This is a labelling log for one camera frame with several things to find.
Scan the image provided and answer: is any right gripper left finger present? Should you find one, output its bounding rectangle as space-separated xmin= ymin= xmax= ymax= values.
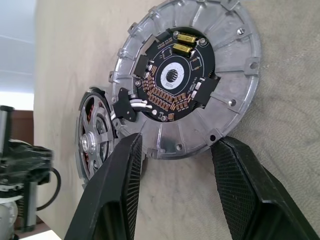
xmin=63 ymin=132 xmax=145 ymax=240

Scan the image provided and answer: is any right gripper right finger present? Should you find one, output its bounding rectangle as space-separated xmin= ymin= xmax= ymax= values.
xmin=210 ymin=136 xmax=320 ymax=240

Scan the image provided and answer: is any black rubber wheel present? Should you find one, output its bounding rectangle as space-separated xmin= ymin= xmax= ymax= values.
xmin=74 ymin=89 xmax=119 ymax=187

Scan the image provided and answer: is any round grey metal object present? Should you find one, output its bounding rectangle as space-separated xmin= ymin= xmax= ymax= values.
xmin=108 ymin=0 xmax=263 ymax=161

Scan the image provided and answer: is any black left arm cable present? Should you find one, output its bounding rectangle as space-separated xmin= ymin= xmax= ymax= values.
xmin=36 ymin=166 xmax=62 ymax=212

